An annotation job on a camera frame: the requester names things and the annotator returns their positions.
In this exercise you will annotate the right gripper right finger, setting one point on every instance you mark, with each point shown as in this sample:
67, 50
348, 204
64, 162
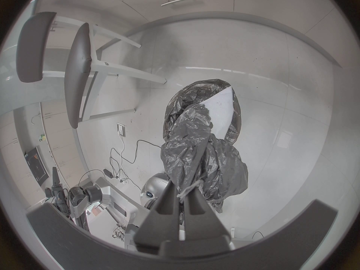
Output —
202, 229

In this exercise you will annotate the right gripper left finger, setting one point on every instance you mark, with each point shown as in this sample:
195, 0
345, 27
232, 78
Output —
166, 215

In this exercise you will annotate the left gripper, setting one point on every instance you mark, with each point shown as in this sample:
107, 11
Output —
57, 195

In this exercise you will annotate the black plastic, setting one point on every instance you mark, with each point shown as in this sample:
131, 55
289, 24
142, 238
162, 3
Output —
213, 164

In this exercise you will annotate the white printed wrapper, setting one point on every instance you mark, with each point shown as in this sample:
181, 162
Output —
222, 114

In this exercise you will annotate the black plastic bag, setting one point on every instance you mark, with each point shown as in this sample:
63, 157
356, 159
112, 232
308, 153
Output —
185, 94

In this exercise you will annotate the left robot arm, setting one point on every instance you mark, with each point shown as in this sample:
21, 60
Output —
92, 194

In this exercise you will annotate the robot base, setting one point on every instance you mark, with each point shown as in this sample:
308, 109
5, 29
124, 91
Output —
123, 204

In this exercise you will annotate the grey and white chair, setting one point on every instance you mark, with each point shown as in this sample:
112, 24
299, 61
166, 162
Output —
78, 66

